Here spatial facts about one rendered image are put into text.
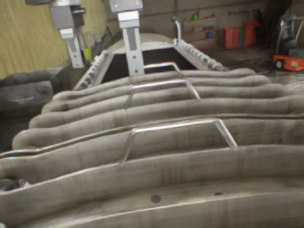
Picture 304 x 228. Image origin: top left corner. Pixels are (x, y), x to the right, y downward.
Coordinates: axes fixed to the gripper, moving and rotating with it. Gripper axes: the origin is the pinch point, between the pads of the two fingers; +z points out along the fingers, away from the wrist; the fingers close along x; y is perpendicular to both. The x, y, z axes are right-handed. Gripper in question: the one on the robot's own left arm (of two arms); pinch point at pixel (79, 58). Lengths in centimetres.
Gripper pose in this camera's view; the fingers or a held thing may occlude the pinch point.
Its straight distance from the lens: 70.8
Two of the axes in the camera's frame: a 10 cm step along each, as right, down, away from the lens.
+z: 1.1, 9.1, 4.0
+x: -0.7, -3.9, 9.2
